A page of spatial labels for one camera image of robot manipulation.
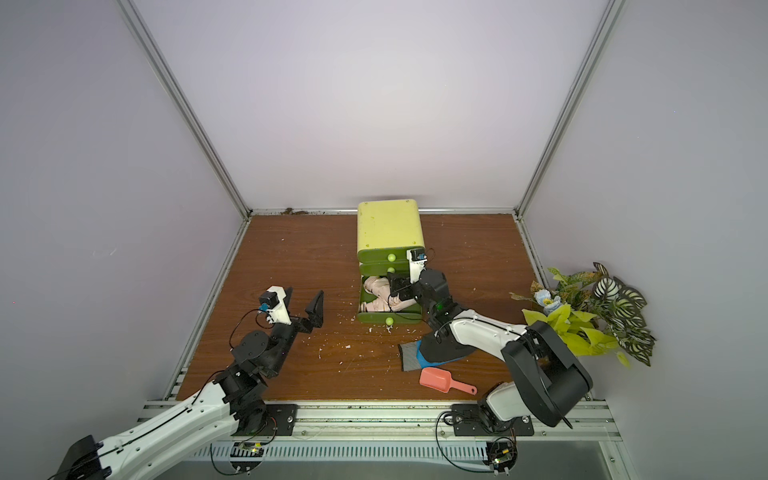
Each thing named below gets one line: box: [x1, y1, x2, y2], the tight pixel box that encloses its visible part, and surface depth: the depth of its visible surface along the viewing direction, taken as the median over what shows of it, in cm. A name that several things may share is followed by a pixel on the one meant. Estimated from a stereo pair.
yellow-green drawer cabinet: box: [357, 199, 425, 325], surface depth 89 cm
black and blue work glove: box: [398, 336, 474, 372], surface depth 85 cm
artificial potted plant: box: [509, 262, 656, 368], surface depth 67 cm
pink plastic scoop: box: [419, 367, 478, 395], surface depth 79 cm
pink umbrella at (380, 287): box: [363, 275, 401, 301], surface depth 93 cm
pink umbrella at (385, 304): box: [361, 288, 417, 312], surface depth 91 cm
